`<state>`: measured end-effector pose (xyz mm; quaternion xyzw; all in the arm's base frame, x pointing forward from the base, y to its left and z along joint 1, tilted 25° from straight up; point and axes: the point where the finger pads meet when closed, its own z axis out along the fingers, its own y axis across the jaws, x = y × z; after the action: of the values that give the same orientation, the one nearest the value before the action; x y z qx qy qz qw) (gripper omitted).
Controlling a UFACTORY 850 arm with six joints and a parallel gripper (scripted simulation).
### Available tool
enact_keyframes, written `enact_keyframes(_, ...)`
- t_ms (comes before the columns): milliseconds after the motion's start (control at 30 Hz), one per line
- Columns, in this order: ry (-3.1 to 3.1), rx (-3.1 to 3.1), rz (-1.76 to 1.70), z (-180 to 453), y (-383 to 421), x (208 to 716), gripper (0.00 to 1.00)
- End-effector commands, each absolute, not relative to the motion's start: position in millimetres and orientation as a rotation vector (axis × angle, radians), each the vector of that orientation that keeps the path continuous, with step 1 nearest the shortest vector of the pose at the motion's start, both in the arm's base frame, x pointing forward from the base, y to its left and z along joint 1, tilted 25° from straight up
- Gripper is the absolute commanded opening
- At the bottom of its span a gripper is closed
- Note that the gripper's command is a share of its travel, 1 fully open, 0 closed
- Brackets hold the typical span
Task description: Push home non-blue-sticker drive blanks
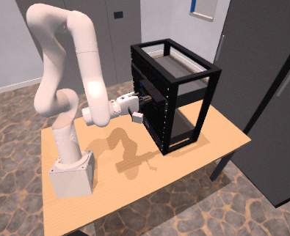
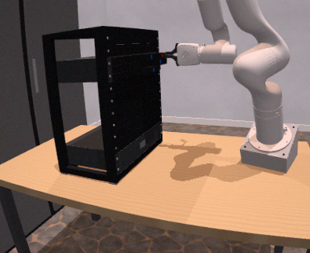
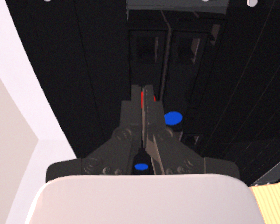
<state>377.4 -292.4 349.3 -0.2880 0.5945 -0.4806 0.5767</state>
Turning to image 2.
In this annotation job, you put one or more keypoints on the black server rack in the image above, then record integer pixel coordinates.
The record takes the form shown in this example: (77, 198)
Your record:
(130, 106)

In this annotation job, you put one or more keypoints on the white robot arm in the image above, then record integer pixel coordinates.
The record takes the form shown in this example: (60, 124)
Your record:
(252, 67)

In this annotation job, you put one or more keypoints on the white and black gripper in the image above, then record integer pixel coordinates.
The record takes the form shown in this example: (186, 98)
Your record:
(187, 54)

